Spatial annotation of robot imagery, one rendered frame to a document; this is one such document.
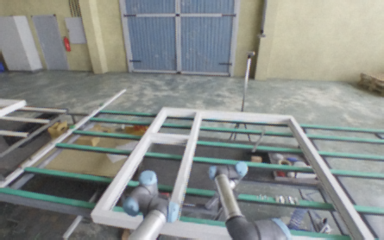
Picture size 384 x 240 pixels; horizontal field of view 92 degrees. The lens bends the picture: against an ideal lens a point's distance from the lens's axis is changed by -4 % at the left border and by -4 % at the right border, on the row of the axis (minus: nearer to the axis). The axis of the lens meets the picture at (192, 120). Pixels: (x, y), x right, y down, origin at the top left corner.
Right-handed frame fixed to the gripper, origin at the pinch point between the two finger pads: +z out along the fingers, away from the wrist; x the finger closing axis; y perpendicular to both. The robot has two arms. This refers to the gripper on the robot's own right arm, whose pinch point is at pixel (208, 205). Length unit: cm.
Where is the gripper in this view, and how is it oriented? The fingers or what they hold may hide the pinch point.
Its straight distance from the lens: 123.0
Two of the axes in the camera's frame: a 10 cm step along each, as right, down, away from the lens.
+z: -7.1, 5.5, -4.5
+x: -0.5, -6.7, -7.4
